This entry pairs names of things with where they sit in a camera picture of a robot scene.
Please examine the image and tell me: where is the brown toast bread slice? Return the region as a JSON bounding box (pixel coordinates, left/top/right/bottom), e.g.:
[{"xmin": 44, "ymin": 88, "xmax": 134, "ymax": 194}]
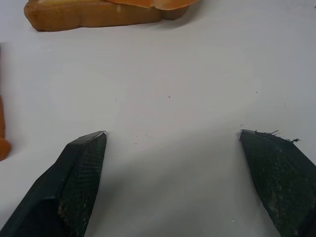
[{"xmin": 23, "ymin": 0, "xmax": 190, "ymax": 32}]

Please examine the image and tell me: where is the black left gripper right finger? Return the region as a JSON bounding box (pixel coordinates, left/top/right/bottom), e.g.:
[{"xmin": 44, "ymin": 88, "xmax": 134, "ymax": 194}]
[{"xmin": 238, "ymin": 129, "xmax": 316, "ymax": 237}]

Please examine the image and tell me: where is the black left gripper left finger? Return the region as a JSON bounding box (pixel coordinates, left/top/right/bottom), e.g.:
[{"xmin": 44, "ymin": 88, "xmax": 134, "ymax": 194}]
[{"xmin": 0, "ymin": 131, "xmax": 109, "ymax": 237}]

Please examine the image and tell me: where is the orange object at edge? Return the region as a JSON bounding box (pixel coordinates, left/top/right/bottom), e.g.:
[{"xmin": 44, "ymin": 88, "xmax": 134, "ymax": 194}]
[{"xmin": 0, "ymin": 95, "xmax": 12, "ymax": 161}]

